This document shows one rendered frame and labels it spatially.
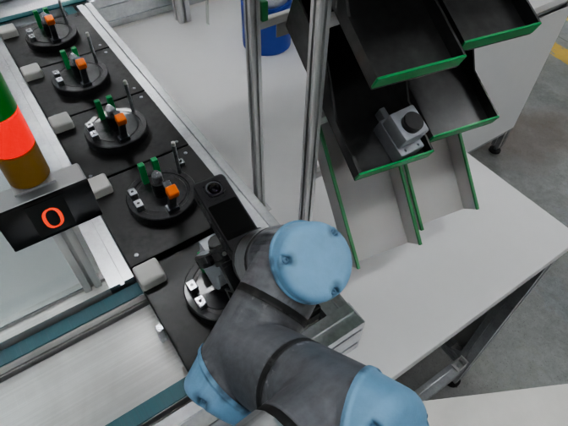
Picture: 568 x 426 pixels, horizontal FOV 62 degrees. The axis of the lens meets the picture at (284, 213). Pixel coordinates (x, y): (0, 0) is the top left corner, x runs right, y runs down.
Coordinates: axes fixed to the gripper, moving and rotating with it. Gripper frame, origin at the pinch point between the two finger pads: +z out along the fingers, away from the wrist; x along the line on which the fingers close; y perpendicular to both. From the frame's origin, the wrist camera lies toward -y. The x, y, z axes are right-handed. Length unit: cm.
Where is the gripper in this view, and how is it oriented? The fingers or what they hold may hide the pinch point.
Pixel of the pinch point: (216, 247)
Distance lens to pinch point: 75.2
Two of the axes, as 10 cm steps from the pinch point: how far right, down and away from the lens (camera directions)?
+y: 4.2, 9.0, 0.8
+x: 8.3, -4.2, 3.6
